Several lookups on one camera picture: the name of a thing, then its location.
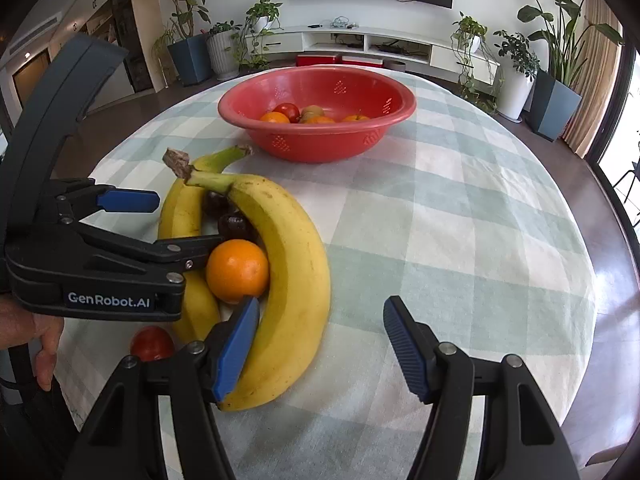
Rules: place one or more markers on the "bumpy orange tangerine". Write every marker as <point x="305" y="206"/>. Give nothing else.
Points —
<point x="318" y="120"/>
<point x="356" y="118"/>

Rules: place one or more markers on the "red tomato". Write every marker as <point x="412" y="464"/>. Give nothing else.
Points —
<point x="287" y="110"/>
<point x="150" y="342"/>

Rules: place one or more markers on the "trailing pothos in white pot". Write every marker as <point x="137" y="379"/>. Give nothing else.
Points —
<point x="262" y="17"/>
<point x="470" y="30"/>

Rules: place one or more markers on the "green white checked tablecloth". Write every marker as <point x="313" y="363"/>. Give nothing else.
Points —
<point x="425" y="210"/>

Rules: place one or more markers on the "bushy plant in tall white pot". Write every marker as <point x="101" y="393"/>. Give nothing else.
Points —
<point x="515" y="92"/>

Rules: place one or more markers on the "red storage box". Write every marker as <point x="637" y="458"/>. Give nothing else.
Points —
<point x="362" y="61"/>
<point x="317" y="59"/>

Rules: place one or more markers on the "yellow banana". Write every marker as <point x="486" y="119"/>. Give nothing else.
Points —
<point x="175" y="220"/>
<point x="295" y="285"/>

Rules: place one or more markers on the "empty grey-brown flower pot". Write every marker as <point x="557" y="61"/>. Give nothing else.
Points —
<point x="396" y="65"/>

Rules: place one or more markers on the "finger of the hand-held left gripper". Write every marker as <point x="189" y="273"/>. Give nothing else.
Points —
<point x="170" y="252"/>
<point x="127" y="201"/>

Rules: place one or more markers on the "plant in white ribbed pot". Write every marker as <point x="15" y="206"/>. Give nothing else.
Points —
<point x="222" y="57"/>

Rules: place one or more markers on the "black sliding door frame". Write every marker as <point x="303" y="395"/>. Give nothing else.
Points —
<point x="614" y="110"/>

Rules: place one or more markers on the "brown entrance door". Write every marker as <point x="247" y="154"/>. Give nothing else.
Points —
<point x="30" y="80"/>

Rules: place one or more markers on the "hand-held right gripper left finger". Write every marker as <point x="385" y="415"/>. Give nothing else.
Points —
<point x="235" y="355"/>

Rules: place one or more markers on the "spindly yellow-green plant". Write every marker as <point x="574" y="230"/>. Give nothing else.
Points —
<point x="162" y="47"/>

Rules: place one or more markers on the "dark glass cabinet panel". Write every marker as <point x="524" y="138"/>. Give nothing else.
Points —
<point x="127" y="20"/>

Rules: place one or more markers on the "white ceiling air vent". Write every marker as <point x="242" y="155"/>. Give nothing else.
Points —
<point x="35" y="35"/>

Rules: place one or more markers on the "person's left hand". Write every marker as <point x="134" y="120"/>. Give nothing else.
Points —
<point x="47" y="340"/>

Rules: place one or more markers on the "white television cabinet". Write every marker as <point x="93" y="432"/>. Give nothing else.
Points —
<point x="450" y="57"/>

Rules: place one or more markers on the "tall tree in blue pot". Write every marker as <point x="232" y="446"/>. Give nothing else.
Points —
<point x="190" y="62"/>

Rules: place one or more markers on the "red plastic colander bowl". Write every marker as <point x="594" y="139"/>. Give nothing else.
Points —
<point x="320" y="140"/>

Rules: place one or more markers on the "round brown fruit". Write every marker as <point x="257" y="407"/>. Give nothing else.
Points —
<point x="311" y="111"/>

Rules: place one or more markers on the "beige wall cabinet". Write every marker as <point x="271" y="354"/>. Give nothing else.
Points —
<point x="100" y="5"/>

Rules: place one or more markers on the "beige curtain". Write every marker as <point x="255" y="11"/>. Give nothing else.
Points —
<point x="592" y="85"/>

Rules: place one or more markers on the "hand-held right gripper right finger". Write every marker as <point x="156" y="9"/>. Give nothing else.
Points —
<point x="407" y="350"/>

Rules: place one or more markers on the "black metal patio chair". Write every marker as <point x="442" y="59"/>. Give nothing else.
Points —
<point x="632" y="175"/>

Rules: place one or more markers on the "large-leaf plant in blue pot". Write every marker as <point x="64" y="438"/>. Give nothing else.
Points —
<point x="552" y="105"/>

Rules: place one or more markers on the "black set-top box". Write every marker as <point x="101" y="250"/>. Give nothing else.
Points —
<point x="389" y="48"/>

